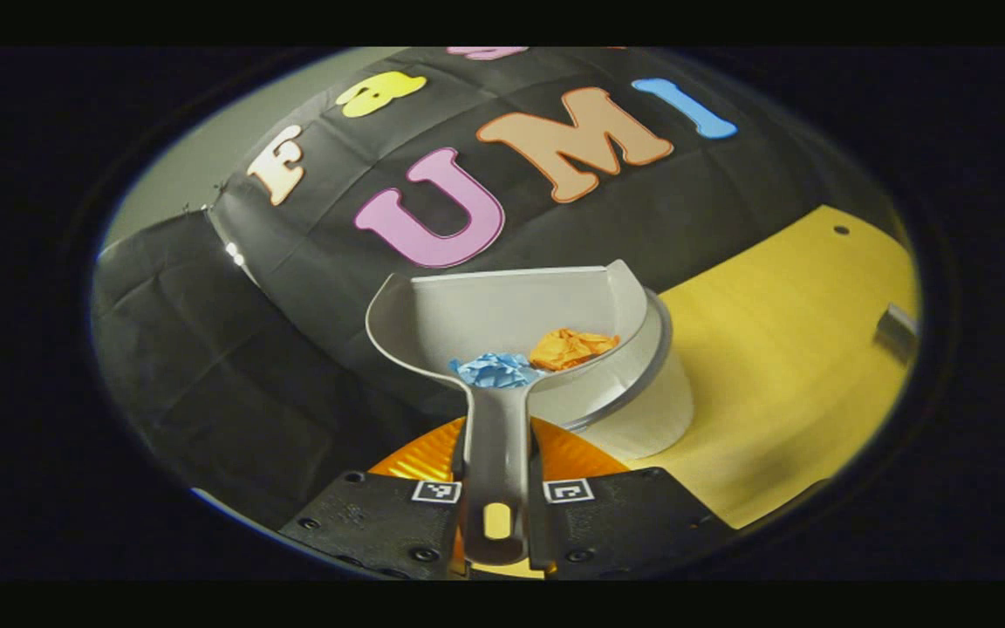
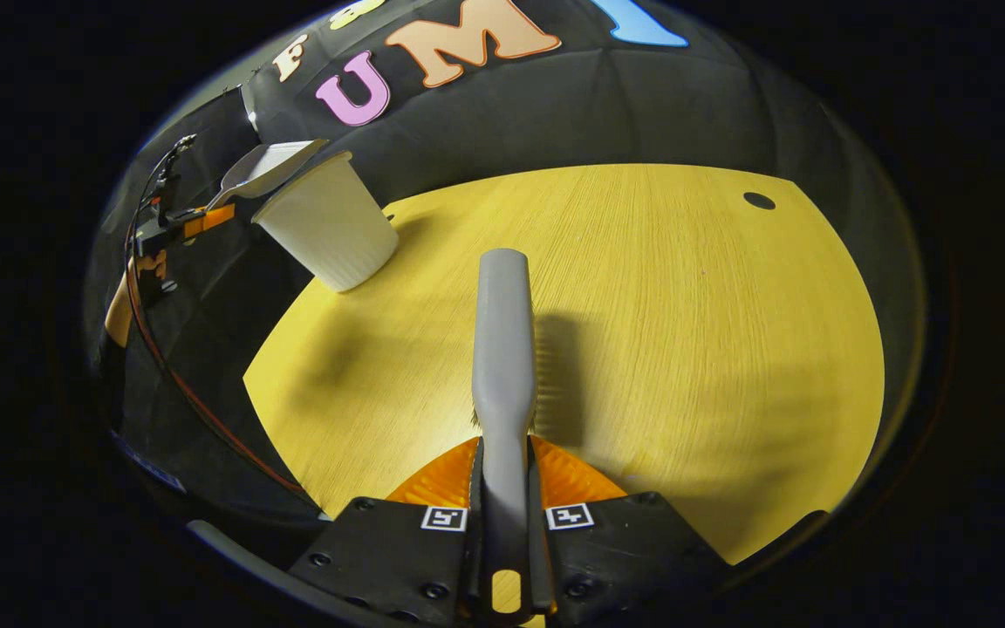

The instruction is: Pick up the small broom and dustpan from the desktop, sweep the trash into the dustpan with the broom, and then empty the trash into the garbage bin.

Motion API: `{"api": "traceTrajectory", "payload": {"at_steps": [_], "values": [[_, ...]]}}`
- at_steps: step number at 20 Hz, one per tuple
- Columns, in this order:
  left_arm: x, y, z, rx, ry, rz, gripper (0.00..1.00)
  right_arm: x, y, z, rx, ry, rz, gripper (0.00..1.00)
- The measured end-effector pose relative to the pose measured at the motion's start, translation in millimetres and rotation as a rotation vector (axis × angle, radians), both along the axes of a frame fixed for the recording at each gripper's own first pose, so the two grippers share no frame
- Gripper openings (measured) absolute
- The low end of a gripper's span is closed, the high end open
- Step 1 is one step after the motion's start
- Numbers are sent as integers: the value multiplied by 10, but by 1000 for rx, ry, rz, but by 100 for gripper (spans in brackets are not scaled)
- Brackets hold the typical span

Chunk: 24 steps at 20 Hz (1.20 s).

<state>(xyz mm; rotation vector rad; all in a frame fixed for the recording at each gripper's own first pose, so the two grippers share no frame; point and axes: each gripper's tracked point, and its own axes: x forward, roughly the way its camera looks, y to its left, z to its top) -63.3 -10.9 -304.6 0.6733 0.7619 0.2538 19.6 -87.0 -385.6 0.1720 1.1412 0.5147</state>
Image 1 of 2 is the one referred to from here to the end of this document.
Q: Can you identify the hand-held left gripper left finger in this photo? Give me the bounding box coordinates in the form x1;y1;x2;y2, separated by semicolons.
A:
280;417;468;581

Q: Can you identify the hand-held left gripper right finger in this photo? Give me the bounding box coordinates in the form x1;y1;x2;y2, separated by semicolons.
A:
527;417;732;581

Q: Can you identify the white ribbed garbage bin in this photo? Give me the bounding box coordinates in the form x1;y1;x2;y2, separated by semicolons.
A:
527;288;695;461

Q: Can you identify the orange paper trash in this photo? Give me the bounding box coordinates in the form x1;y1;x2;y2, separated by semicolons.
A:
527;328;621;373

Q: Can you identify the blue paper trash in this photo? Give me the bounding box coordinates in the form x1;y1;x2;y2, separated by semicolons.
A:
448;352;547;390

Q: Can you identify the grey plastic dustpan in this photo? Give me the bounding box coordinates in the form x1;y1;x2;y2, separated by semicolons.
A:
366;259;650;566

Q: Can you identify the small grey broom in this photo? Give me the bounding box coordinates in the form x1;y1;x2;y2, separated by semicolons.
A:
872;302;919;360

